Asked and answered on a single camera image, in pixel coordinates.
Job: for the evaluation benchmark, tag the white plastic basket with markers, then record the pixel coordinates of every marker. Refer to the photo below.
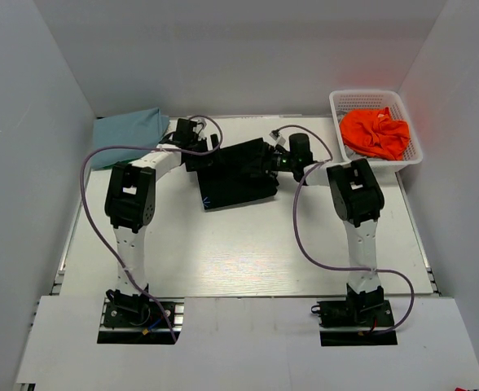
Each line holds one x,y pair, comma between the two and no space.
344,101

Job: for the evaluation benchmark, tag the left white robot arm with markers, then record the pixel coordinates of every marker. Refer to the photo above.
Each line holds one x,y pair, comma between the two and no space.
131,198

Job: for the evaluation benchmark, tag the black t-shirt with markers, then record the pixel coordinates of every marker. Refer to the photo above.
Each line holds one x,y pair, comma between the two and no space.
234,175

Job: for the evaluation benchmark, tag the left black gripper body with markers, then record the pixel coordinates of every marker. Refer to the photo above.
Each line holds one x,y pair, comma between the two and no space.
199,144

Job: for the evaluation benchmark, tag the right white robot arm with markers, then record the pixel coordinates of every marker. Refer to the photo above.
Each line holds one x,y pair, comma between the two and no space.
357,200

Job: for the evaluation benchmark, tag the grey t-shirt in basket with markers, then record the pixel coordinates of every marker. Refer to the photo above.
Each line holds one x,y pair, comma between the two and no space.
353,155

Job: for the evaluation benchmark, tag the folded blue-grey t-shirt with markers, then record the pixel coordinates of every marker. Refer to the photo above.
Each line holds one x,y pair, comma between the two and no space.
135,129

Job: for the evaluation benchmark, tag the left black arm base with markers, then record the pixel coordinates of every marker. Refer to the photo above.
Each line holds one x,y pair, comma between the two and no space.
138,320

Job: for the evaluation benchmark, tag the crumpled orange t-shirt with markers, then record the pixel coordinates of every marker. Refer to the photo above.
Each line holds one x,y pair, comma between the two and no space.
374,133

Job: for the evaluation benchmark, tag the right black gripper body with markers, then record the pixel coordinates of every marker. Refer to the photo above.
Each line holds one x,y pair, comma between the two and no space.
283,162

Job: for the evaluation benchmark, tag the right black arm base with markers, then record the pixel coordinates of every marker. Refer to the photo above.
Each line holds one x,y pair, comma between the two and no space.
361,319

